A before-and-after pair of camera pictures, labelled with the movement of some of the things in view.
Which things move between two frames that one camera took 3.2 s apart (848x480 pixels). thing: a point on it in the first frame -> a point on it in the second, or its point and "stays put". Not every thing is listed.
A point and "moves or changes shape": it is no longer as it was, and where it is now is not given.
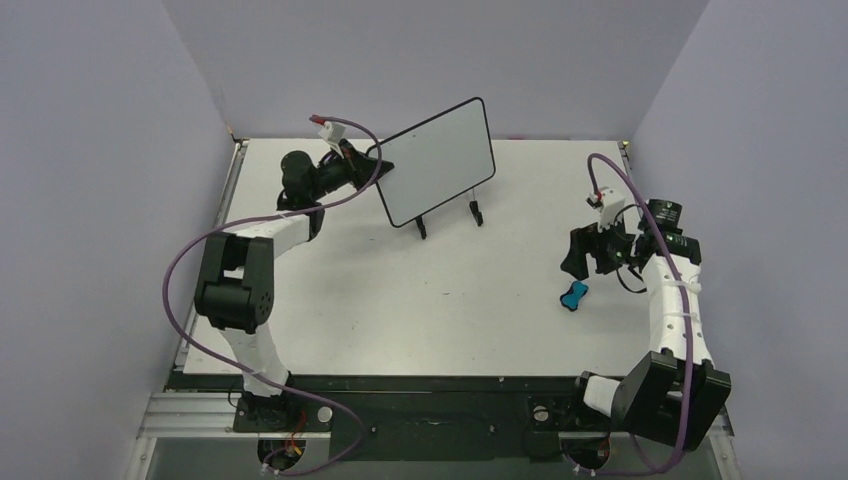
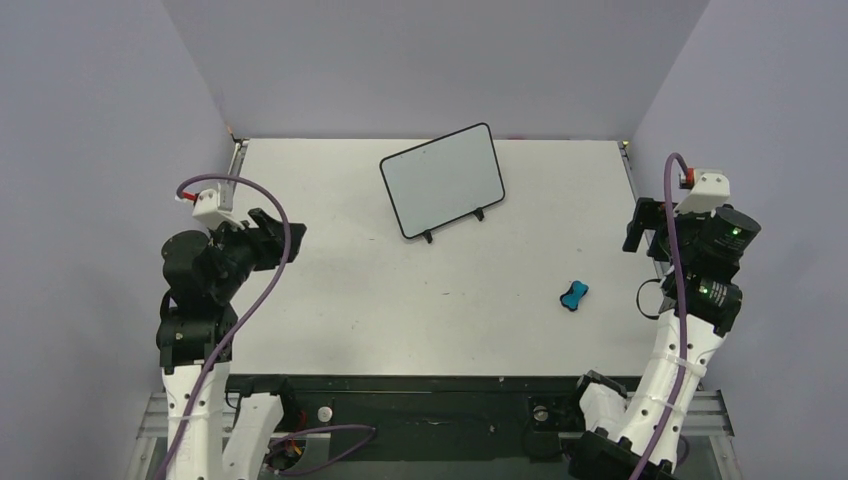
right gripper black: [602, 250] -> [648, 221]
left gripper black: [357, 166] -> [264, 238]
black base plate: [439, 417] stays put
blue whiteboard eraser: [571, 298] stays put
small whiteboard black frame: [436, 160] moves or changes shape
